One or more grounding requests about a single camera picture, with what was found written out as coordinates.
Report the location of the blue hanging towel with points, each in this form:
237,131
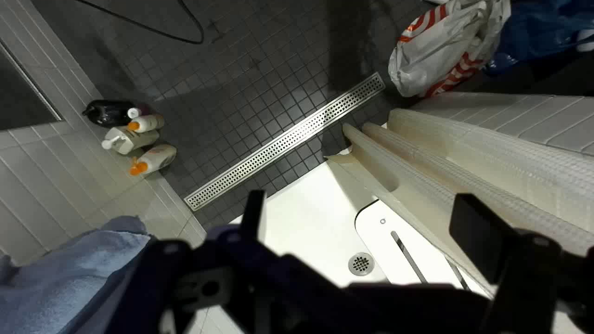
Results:
63,279

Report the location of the white pump bottle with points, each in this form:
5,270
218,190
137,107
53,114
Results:
131,140

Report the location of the white slotted shower seat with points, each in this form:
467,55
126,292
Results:
397,272

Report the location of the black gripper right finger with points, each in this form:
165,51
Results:
484,239

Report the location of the white shower base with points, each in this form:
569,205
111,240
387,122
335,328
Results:
304,216

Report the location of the round metal drain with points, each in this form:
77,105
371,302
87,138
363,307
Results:
361,265

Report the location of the black bottle white cap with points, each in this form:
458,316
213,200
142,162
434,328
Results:
109,112

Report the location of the white shower curtain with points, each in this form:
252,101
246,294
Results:
495,161

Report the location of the blue bag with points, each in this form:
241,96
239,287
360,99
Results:
545,29

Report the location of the long metal floor drain grate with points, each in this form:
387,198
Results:
285,142

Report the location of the large white bottle orange cap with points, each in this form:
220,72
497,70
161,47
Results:
159,159

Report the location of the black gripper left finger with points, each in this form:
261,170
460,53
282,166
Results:
254,216

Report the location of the small white bottle orange cap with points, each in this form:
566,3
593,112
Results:
150,124

